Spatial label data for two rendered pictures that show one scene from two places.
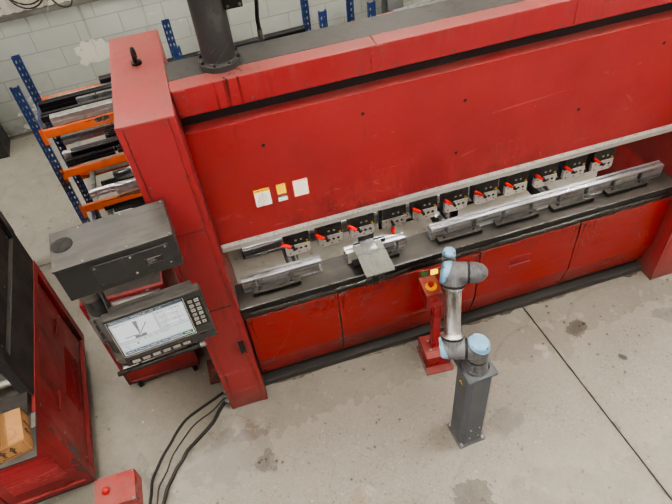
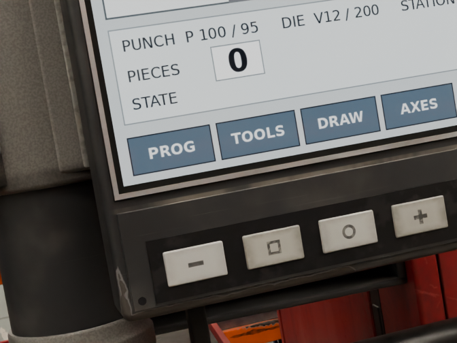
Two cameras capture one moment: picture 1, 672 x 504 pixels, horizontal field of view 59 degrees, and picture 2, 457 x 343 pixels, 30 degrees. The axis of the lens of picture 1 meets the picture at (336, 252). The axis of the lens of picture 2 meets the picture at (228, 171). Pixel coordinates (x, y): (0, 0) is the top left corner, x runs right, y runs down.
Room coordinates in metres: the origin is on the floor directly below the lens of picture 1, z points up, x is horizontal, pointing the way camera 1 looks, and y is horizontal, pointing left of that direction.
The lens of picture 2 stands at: (1.20, 0.97, 1.35)
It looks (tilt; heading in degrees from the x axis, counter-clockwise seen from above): 3 degrees down; 3
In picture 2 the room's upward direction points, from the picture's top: 10 degrees counter-clockwise
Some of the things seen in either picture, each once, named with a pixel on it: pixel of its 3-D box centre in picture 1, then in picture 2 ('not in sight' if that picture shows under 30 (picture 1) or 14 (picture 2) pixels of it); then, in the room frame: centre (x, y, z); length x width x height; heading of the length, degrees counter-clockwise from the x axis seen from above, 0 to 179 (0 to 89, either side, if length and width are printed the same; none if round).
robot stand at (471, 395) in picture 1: (470, 401); not in sight; (1.75, -0.69, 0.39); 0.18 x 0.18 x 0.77; 15
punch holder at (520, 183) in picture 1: (513, 179); not in sight; (2.78, -1.15, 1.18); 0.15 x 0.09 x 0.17; 102
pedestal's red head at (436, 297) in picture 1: (437, 286); not in sight; (2.36, -0.60, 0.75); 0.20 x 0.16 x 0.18; 97
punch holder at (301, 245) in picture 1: (295, 239); not in sight; (2.50, 0.22, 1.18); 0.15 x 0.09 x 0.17; 102
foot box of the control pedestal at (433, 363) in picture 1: (435, 353); not in sight; (2.33, -0.61, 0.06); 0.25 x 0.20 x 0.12; 7
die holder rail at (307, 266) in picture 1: (281, 273); not in sight; (2.47, 0.35, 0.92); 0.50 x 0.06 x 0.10; 102
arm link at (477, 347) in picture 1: (477, 348); not in sight; (1.75, -0.68, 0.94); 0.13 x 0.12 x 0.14; 80
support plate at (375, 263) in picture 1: (373, 258); not in sight; (2.44, -0.22, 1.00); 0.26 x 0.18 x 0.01; 12
